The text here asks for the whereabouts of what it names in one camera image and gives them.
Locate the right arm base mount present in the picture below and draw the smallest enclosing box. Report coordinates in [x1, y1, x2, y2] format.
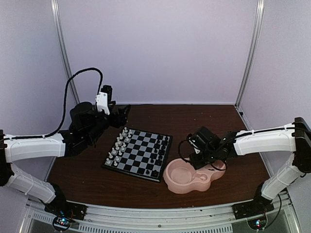
[232, 200, 275, 219]

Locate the aluminium frame post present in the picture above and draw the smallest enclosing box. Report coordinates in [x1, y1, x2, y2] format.
[235, 0, 265, 109]
[51, 0, 80, 104]

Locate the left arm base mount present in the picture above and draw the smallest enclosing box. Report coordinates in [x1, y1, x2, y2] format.
[44, 202, 87, 220]

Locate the black rook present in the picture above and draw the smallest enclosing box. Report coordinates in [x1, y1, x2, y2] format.
[152, 170, 158, 177]

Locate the pink double pet bowl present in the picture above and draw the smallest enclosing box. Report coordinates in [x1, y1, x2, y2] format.
[163, 158, 225, 194]

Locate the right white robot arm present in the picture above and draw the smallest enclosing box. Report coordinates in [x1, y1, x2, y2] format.
[186, 117, 311, 215]

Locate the left aluminium frame post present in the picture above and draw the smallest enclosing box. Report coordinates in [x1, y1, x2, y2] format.
[51, 0, 80, 104]

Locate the front aluminium rail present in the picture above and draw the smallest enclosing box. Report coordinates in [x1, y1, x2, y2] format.
[17, 191, 302, 233]

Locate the right aluminium frame post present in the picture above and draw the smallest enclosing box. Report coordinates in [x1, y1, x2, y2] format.
[235, 0, 265, 109]

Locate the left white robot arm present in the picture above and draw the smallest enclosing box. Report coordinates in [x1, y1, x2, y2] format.
[0, 102, 131, 216]

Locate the left black cable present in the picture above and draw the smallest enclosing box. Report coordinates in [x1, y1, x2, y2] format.
[43, 67, 104, 139]

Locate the black and white chessboard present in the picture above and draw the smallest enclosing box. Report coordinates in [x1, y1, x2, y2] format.
[102, 128, 173, 183]

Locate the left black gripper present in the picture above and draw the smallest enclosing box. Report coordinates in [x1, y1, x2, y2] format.
[85, 104, 131, 143]

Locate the white queen piece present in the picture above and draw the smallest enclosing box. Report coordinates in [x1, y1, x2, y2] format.
[115, 142, 120, 150]

